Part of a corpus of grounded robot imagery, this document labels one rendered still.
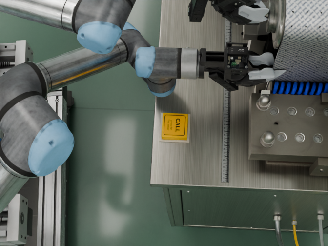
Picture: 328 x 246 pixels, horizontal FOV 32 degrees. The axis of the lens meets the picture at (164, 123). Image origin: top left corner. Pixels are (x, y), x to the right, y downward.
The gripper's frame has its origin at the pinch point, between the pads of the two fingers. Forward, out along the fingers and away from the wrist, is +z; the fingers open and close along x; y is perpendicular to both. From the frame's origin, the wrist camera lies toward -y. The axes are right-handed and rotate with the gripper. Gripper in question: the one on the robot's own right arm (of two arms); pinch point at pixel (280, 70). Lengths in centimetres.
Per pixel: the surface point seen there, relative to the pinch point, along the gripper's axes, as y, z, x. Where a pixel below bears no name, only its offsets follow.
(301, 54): 9.8, 3.3, -0.2
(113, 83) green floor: -109, -59, 38
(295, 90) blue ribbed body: -5.1, 4.5, -3.3
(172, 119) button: -16.5, -26.6, -8.5
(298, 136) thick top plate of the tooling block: -6.8, 5.3, -14.9
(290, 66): 3.0, 1.9, -0.3
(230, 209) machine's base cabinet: -54, -8, -26
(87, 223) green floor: -109, -64, -25
